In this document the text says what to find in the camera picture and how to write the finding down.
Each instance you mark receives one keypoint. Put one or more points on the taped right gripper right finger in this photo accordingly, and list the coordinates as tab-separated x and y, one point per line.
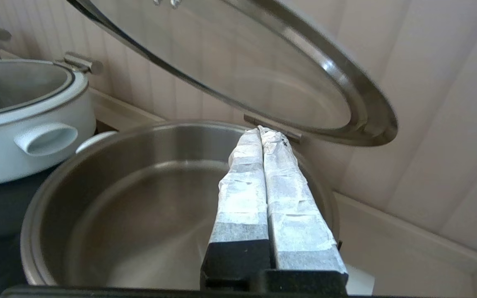
296	215

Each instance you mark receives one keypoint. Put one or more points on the stainless steel inner pan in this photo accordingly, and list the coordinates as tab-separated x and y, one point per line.
139	207

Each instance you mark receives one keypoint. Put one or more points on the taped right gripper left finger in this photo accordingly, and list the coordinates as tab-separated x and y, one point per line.
242	215

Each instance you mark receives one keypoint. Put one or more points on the white pot middle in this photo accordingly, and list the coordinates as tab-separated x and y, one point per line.
15	82

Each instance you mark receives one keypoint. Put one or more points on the glass lid with white rim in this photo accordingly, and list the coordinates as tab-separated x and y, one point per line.
242	62

